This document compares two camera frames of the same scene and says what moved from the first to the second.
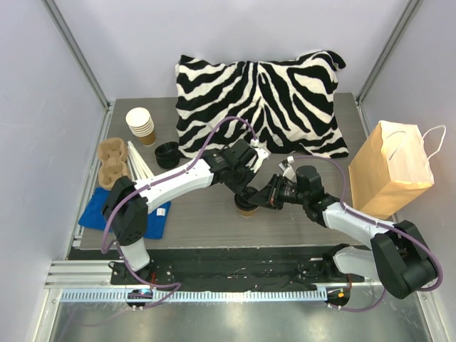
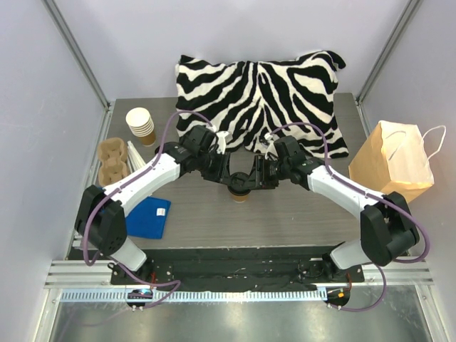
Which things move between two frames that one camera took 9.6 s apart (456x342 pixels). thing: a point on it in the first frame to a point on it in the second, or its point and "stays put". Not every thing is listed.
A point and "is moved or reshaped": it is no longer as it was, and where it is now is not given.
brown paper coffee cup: (247, 214) to (240, 198)
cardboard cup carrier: (112, 152) stays put
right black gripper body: (275, 192) to (260, 171)
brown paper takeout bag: (392, 167) stays put
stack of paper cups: (141, 124) stays put
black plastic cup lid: (241, 199) is moved or reshaped
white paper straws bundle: (139, 168) stays put
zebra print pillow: (289, 105) stays put
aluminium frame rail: (80, 274) stays put
